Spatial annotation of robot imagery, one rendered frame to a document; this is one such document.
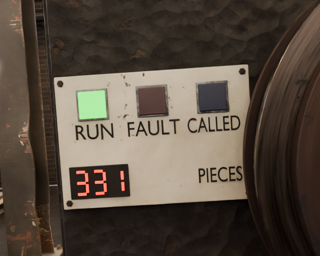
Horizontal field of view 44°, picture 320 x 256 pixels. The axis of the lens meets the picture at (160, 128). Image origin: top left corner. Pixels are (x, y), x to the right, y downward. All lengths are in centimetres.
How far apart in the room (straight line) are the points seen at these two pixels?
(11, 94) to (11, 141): 35
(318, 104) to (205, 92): 17
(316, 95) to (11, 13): 295
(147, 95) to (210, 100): 8
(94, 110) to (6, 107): 266
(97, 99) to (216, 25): 19
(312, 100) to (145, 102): 22
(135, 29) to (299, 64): 24
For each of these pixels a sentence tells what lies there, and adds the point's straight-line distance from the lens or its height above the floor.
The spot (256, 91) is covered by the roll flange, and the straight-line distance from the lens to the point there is 47.
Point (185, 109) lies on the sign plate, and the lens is 53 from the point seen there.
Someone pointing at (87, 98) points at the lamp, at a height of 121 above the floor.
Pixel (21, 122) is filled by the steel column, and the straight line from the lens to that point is 313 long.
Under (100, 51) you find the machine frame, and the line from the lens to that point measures 56.
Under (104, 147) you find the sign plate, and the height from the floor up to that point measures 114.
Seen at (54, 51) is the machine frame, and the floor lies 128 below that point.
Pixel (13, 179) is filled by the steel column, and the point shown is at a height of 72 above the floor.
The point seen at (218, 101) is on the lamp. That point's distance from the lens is 53.
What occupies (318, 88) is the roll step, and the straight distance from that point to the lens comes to 40.
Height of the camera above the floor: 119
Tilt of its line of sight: 3 degrees down
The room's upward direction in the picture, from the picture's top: 4 degrees counter-clockwise
